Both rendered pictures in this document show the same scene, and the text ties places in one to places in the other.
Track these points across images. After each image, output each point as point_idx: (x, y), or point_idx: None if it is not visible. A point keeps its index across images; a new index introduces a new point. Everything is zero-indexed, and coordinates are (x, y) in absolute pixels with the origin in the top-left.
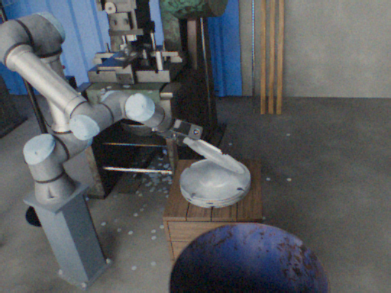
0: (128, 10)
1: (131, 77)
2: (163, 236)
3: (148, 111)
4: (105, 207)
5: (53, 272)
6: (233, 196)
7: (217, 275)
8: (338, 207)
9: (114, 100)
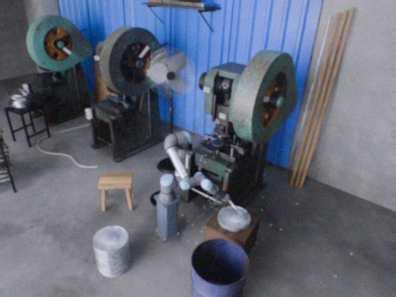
0: (225, 125)
1: (217, 154)
2: None
3: (208, 187)
4: (186, 206)
5: (153, 228)
6: (237, 228)
7: (216, 257)
8: (296, 253)
9: (199, 177)
